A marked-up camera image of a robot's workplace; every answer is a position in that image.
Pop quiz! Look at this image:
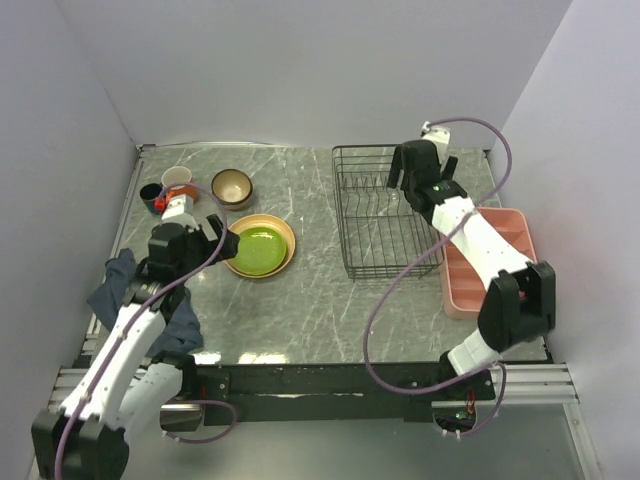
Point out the clear glass plate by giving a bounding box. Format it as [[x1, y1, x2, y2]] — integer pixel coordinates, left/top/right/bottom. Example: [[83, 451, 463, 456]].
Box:
[[233, 225, 289, 275]]

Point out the beige plate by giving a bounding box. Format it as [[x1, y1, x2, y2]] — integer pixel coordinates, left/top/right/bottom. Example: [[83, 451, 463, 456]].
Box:
[[225, 214, 296, 279]]

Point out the dark brown patterned bowl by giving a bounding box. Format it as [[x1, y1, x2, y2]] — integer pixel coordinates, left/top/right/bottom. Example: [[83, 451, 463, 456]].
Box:
[[211, 169, 254, 211]]

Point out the dark blue mug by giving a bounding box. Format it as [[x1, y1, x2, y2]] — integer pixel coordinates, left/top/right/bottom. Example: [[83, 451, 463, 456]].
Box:
[[139, 183, 166, 215]]

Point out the orange mug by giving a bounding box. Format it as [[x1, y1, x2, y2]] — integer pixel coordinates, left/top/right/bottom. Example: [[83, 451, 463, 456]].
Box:
[[161, 165, 199, 203]]

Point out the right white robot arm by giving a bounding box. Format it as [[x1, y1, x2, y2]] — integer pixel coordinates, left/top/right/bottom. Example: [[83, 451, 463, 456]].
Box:
[[387, 140, 556, 398]]

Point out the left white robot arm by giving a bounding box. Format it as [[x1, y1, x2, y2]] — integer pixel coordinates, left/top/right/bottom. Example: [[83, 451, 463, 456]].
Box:
[[31, 214, 239, 479]]

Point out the blue cloth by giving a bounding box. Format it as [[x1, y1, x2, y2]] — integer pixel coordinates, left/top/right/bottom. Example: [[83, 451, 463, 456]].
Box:
[[87, 248, 204, 357]]

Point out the pink divided tray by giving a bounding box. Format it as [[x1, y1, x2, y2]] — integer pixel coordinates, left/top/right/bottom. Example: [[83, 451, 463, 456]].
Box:
[[440, 207, 537, 321]]

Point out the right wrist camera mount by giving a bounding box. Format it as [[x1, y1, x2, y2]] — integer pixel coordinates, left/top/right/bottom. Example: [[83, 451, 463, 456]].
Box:
[[420, 121, 451, 162]]

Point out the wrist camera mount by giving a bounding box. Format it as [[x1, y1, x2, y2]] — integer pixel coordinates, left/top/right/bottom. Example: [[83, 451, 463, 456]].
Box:
[[154, 194, 198, 229], [420, 121, 451, 162]]

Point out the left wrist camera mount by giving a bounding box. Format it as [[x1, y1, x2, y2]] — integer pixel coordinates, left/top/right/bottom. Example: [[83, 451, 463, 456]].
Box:
[[154, 194, 198, 229]]

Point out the black wire dish rack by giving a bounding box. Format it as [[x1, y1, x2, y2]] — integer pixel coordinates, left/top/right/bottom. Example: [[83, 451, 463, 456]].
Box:
[[332, 144, 439, 280]]

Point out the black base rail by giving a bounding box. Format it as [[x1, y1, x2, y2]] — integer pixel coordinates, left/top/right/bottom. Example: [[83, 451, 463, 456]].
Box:
[[162, 363, 496, 432]]

